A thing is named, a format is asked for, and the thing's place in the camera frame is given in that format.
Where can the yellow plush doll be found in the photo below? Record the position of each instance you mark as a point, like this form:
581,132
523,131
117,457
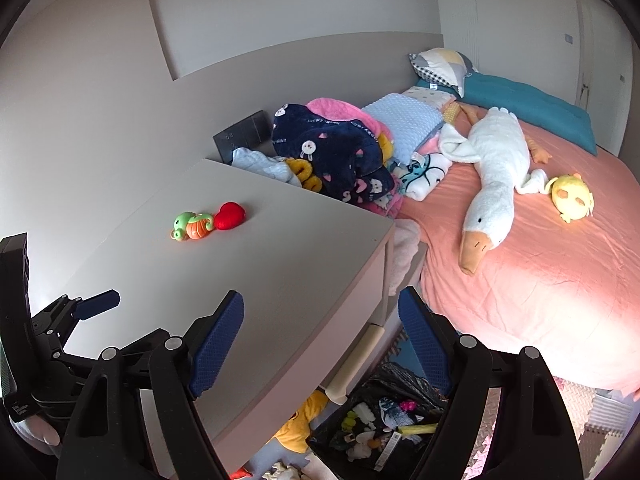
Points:
295,422

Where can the white goose plush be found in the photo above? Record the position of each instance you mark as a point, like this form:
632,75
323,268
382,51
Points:
495,175

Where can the pink bed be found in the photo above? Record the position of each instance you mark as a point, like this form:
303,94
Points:
540,280

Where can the foam floor mat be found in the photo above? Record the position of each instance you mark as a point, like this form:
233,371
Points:
600,435

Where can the white door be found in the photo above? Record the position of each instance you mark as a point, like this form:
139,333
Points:
600,60

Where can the light blue cloth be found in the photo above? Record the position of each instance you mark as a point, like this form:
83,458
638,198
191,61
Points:
255,162

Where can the red heart toy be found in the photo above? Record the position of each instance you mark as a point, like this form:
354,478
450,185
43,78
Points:
230,216

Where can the yellow chick plush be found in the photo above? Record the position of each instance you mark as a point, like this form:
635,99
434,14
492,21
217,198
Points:
572,197

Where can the pink fleece blanket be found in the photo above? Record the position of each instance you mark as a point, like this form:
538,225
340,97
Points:
335,110

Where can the patchwork pillow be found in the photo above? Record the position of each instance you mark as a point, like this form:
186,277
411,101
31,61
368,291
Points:
440,67

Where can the white cardboard box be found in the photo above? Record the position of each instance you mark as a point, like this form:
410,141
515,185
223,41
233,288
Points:
387,452

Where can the cream printed pillow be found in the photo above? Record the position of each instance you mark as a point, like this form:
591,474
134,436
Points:
425,96

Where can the yellow brown plush toy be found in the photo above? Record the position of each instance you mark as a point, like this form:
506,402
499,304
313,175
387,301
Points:
305,172

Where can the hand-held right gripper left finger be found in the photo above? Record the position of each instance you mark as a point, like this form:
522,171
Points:
220,340

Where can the green orange frog toy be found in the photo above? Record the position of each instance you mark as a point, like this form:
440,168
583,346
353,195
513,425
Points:
192,227

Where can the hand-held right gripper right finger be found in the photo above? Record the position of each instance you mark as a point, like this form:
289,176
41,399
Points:
425,340

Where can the navy printed blanket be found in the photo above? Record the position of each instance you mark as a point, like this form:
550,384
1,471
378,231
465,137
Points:
330,155

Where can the teal cushion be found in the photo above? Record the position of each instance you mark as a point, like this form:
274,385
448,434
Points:
525,97

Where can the light blue dotted pillow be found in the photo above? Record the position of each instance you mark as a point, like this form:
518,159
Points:
405,125

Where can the white printed cloth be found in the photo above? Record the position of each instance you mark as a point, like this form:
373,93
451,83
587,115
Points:
425,175

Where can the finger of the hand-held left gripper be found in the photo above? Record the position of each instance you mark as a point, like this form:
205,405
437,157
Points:
100,300
75,366

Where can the yellow snack packet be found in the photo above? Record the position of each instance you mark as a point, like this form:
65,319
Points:
417,429

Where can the person's left hand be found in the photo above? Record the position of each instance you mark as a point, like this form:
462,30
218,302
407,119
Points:
35,435

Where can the black trash bag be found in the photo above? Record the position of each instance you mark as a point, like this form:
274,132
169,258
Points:
330,440

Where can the pale pink towel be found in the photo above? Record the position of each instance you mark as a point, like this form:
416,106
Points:
402,250

